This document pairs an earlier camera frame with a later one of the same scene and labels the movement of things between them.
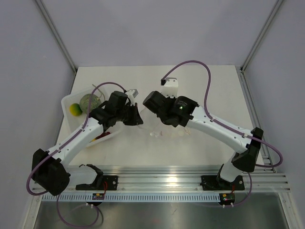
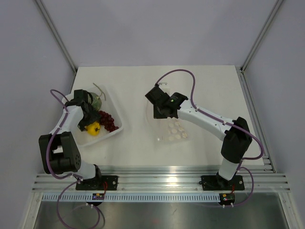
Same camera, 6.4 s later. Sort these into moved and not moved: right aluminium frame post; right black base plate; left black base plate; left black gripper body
Moved: left black gripper body
Not moved: right black base plate; left black base plate; right aluminium frame post
